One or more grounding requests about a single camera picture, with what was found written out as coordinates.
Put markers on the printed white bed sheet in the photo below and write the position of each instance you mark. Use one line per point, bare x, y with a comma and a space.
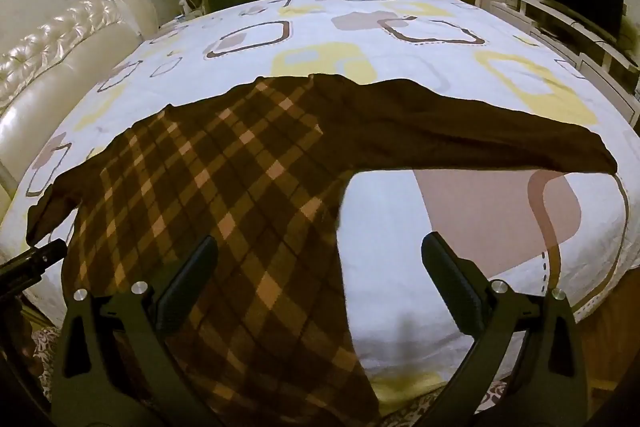
395, 232

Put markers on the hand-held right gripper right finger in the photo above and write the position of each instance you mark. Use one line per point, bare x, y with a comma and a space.
450, 287

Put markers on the cream tufted headboard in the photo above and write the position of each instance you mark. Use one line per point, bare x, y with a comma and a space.
60, 72

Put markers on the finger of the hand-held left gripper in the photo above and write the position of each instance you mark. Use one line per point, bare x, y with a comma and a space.
35, 263

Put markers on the person's patterned pants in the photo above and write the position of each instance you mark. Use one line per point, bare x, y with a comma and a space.
440, 407

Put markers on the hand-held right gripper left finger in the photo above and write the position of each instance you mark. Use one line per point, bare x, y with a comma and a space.
191, 277

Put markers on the brown plaid sweater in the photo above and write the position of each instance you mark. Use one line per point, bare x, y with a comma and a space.
225, 187

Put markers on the white television stand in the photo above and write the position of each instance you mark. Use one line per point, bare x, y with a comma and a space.
555, 29

